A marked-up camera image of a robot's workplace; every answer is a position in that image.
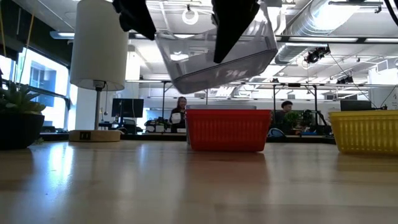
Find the black aluminium table frame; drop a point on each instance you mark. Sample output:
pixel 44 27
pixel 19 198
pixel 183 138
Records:
pixel 155 137

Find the black computer monitor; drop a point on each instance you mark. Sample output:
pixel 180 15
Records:
pixel 356 105
pixel 127 108

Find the black ceiling mounted camera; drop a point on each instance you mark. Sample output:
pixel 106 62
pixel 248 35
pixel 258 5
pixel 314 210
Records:
pixel 315 55

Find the person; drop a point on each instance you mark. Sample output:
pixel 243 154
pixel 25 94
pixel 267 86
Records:
pixel 182 104
pixel 286 107

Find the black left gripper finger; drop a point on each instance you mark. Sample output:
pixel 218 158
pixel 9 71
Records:
pixel 135 17

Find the black overhead light rail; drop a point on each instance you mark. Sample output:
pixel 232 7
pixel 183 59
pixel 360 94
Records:
pixel 281 38

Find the red slotted plastic basket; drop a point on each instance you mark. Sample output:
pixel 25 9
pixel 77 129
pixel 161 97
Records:
pixel 228 133

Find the black ceiling track light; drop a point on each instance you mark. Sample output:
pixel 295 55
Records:
pixel 356 3

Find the green leafy office plant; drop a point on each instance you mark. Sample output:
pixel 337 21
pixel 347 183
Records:
pixel 292 118

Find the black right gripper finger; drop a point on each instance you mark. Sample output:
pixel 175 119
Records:
pixel 233 21

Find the white cylindrical bin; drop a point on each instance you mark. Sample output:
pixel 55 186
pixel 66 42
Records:
pixel 99 46

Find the green succulent in black pot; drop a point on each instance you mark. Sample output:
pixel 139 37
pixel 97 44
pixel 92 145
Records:
pixel 18 130

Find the yellow slotted plastic basket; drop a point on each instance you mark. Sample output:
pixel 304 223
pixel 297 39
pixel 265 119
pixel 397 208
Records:
pixel 363 137

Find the white ceiling light fixture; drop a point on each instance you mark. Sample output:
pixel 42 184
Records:
pixel 62 35

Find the silver ceiling air duct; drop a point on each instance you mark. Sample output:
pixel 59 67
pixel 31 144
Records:
pixel 311 21

